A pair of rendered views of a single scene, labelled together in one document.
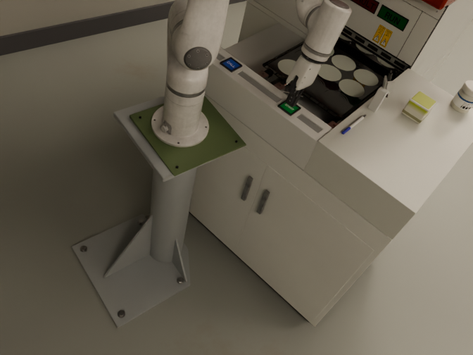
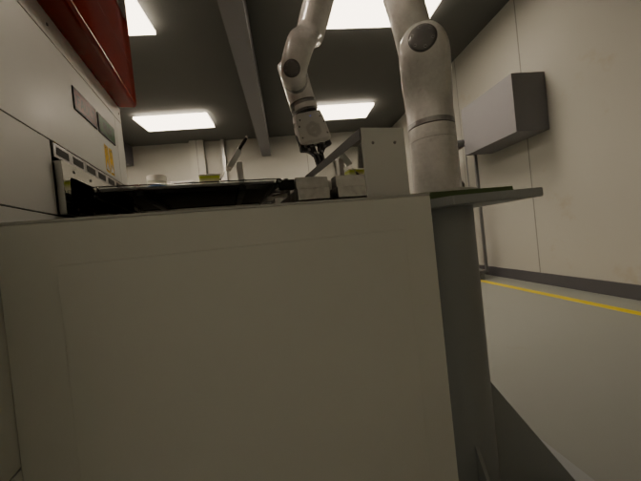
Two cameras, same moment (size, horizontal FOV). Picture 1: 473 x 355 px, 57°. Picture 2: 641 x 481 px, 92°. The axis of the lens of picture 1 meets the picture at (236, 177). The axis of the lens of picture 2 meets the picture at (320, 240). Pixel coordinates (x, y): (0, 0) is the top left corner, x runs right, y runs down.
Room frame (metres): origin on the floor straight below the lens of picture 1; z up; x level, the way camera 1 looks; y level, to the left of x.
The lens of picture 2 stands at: (1.85, 0.56, 0.76)
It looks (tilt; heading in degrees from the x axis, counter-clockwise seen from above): 1 degrees down; 223
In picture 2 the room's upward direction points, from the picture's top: 6 degrees counter-clockwise
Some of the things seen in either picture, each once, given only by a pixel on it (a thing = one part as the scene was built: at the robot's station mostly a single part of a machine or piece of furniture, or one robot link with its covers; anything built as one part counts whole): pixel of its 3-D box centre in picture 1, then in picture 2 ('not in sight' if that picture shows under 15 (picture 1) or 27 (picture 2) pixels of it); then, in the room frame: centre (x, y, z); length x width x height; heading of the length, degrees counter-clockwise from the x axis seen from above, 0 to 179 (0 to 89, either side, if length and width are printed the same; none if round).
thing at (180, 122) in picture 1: (183, 105); (434, 163); (1.03, 0.23, 0.92); 0.19 x 0.19 x 0.18
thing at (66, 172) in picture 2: (353, 53); (106, 203); (1.65, -0.32, 0.89); 0.44 x 0.02 x 0.10; 60
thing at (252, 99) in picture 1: (255, 102); (337, 188); (1.18, 0.01, 0.89); 0.55 x 0.09 x 0.14; 60
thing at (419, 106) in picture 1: (419, 107); (210, 184); (1.27, -0.52, 1.00); 0.07 x 0.07 x 0.07; 61
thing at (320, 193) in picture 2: not in sight; (297, 203); (1.22, -0.11, 0.87); 0.36 x 0.08 x 0.03; 60
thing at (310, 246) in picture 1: (292, 177); (257, 362); (1.33, -0.24, 0.41); 0.96 x 0.64 x 0.82; 60
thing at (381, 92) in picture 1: (383, 91); (234, 168); (1.25, -0.38, 1.03); 0.06 x 0.04 x 0.13; 150
